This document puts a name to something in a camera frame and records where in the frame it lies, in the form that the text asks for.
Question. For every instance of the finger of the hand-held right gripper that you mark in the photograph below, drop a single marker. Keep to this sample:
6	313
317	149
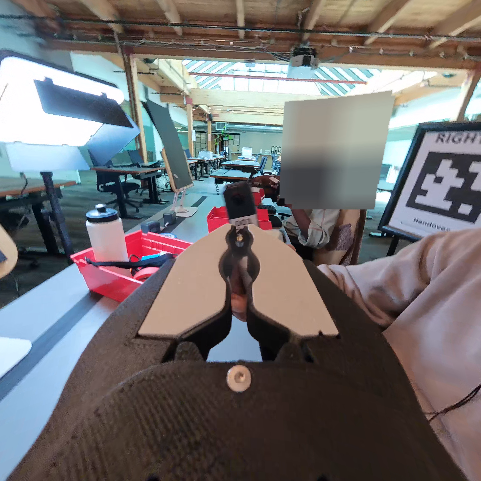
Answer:
245	278

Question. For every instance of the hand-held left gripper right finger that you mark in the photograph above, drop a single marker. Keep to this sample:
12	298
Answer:
289	297

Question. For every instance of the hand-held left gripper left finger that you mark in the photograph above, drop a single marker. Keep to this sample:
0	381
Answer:
191	297

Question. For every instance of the black star knob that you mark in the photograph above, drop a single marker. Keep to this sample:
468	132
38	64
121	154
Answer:
238	240

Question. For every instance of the red plastic bin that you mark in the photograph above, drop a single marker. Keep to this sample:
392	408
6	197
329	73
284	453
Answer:
221	221
109	278
257	196

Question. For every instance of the person's right forearm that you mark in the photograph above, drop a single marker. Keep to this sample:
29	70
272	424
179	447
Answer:
432	319

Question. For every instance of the person's right hand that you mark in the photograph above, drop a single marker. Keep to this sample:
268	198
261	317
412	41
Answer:
238	304

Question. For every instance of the black table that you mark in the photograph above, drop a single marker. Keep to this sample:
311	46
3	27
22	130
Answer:
236	173

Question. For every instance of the red tape roll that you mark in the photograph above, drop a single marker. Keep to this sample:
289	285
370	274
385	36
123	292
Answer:
144	273

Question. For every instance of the white board stand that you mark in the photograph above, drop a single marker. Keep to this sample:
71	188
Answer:
13	353
184	208

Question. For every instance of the blue plastic tool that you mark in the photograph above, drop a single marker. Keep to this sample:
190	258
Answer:
152	257

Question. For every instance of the green hanging plant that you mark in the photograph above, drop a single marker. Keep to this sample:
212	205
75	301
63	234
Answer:
222	135

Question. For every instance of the black power adapter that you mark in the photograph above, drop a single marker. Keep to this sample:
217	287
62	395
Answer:
149	226
169	218

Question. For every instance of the black wood-framed board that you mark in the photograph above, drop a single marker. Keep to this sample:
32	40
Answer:
5	251
171	150

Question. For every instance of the tan chair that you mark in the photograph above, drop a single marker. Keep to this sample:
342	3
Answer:
351	233

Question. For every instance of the white bottle black cap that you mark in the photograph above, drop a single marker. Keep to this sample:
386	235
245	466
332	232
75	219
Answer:
107	236

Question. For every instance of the wooden office desk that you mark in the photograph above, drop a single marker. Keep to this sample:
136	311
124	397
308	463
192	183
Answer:
127	170

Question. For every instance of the black office chair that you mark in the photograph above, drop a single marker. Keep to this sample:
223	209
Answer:
112	186

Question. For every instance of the ceiling projector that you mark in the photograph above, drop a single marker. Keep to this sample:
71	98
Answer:
303	62

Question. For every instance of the black light stand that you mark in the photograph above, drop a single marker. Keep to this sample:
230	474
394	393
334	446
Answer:
56	210

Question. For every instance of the framed marker sign easel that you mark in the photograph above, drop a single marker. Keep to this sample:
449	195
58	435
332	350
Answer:
443	180

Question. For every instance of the long wooden desk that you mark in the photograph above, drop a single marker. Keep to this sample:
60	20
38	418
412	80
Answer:
33	184

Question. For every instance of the studio light panel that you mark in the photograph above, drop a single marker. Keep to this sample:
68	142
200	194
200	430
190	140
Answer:
56	112

